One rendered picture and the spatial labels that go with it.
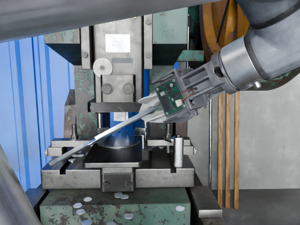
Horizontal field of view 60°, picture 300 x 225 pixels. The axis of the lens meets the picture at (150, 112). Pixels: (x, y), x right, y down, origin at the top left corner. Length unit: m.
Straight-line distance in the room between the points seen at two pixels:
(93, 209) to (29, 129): 1.55
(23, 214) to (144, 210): 0.46
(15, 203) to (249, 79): 0.33
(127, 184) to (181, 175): 0.16
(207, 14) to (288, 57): 0.83
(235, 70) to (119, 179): 0.48
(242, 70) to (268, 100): 1.88
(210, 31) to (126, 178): 0.69
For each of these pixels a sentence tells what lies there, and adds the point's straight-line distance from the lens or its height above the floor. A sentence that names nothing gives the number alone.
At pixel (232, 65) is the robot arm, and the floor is 1.00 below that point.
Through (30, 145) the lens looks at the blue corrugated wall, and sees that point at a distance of 2.24.
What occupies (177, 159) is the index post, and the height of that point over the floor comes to 0.73.
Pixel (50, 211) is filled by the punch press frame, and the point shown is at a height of 0.63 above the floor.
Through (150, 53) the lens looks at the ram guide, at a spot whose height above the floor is 1.03.
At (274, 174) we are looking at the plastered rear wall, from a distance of 2.46.
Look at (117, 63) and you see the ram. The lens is 0.79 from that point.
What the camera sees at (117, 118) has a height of 0.83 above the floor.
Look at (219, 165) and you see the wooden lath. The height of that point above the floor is 0.32.
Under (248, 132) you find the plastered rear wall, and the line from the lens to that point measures 2.25.
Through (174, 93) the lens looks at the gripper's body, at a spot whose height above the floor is 0.95.
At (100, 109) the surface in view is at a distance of 0.81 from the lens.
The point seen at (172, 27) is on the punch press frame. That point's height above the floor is 1.10.
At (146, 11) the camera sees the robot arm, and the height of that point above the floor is 1.02.
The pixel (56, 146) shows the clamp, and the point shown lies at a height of 0.74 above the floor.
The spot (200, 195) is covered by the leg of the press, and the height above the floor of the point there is 0.64.
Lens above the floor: 0.99
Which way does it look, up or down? 9 degrees down
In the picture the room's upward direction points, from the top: straight up
